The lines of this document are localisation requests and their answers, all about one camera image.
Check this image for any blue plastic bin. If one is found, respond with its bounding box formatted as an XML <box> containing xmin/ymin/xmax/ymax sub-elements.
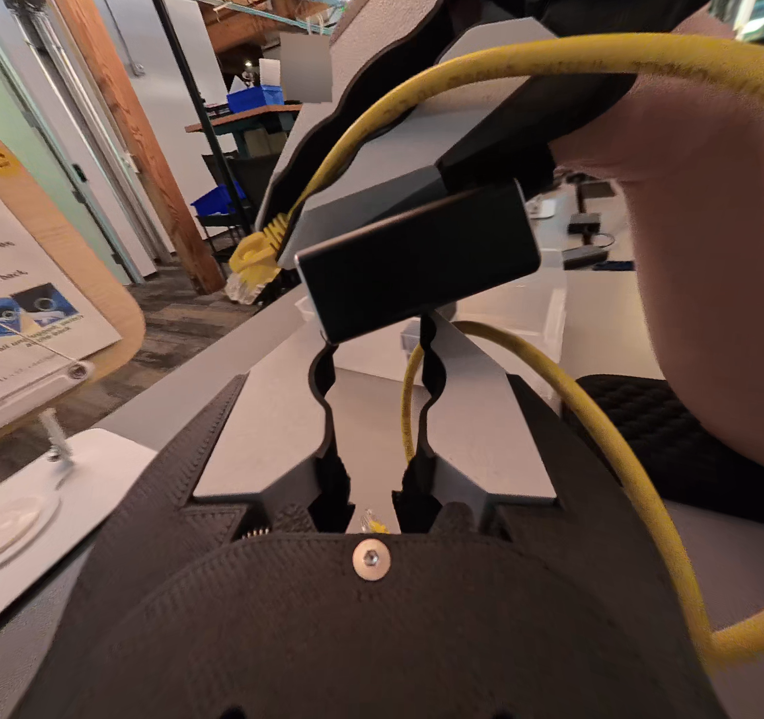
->
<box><xmin>226</xmin><ymin>84</ymin><xmax>285</xmax><ymax>115</ymax></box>
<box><xmin>191</xmin><ymin>181</ymin><xmax>247</xmax><ymax>216</ymax></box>

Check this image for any person's right hand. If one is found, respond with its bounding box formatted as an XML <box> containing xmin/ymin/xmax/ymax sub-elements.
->
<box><xmin>549</xmin><ymin>12</ymin><xmax>764</xmax><ymax>475</ymax></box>

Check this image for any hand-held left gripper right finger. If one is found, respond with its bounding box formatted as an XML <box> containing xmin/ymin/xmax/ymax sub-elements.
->
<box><xmin>393</xmin><ymin>312</ymin><xmax>559</xmax><ymax>534</ymax></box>

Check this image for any white document stand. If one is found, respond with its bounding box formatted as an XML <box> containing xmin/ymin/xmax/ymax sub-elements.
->
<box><xmin>0</xmin><ymin>361</ymin><xmax>159</xmax><ymax>615</ymax></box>

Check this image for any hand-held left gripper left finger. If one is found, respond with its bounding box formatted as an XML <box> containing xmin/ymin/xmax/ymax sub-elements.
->
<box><xmin>192</xmin><ymin>342</ymin><xmax>354</xmax><ymax>534</ymax></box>

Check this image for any yellow ethernet cable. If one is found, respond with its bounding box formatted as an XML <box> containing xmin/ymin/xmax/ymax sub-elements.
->
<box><xmin>228</xmin><ymin>34</ymin><xmax>764</xmax><ymax>672</ymax></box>

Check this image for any wooden document board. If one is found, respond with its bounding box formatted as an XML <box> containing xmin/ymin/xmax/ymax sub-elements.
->
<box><xmin>0</xmin><ymin>140</ymin><xmax>147</xmax><ymax>433</ymax></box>

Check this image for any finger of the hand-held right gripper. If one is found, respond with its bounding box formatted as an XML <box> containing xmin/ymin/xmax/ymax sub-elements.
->
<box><xmin>255</xmin><ymin>0</ymin><xmax>448</xmax><ymax>235</ymax></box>
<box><xmin>277</xmin><ymin>18</ymin><xmax>559</xmax><ymax>272</ymax></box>

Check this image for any printed instruction poster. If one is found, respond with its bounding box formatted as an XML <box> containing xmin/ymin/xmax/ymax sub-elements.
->
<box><xmin>0</xmin><ymin>197</ymin><xmax>124</xmax><ymax>409</ymax></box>

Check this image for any black ethernet switch box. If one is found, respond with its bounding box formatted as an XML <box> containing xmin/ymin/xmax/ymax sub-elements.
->
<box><xmin>294</xmin><ymin>179</ymin><xmax>542</xmax><ymax>345</ymax></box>

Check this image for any black power adapter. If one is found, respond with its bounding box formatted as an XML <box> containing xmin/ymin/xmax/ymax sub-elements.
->
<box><xmin>567</xmin><ymin>212</ymin><xmax>616</xmax><ymax>236</ymax></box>
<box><xmin>563</xmin><ymin>246</ymin><xmax>611</xmax><ymax>270</ymax></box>

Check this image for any clear plastic bin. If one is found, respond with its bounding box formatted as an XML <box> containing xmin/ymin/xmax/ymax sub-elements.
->
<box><xmin>297</xmin><ymin>265</ymin><xmax>568</xmax><ymax>387</ymax></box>

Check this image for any wooden post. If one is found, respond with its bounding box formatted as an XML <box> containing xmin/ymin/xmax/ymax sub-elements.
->
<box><xmin>27</xmin><ymin>0</ymin><xmax>226</xmax><ymax>296</ymax></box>

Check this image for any black chair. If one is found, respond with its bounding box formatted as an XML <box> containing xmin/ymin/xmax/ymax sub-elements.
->
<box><xmin>202</xmin><ymin>151</ymin><xmax>284</xmax><ymax>236</ymax></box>

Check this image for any black mesh wrist pad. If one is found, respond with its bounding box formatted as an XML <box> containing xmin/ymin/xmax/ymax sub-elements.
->
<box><xmin>564</xmin><ymin>373</ymin><xmax>764</xmax><ymax>523</ymax></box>

